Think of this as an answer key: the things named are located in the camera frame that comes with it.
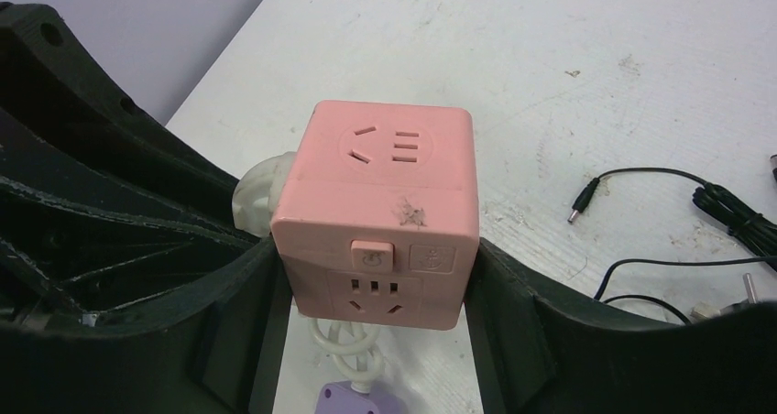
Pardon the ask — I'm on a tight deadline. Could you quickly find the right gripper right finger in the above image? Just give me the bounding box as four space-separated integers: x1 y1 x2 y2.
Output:
464 240 776 413

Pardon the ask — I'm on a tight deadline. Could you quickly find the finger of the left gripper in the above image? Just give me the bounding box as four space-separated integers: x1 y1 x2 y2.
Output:
1 2 253 241
1 174 257 332

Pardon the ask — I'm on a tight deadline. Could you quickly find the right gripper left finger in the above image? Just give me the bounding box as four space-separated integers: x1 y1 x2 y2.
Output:
1 239 291 413

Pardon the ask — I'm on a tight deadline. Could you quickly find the white cord of pink cube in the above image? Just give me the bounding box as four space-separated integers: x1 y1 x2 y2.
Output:
230 150 386 394

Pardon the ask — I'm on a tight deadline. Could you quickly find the pink cube socket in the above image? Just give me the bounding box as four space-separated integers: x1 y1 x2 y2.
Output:
271 100 479 331

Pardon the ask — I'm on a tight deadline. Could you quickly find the black adapter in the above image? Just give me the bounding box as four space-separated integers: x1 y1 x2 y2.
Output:
566 166 776 324

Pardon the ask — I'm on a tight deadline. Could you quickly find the purple power strip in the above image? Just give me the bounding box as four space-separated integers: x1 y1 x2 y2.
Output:
314 381 407 414

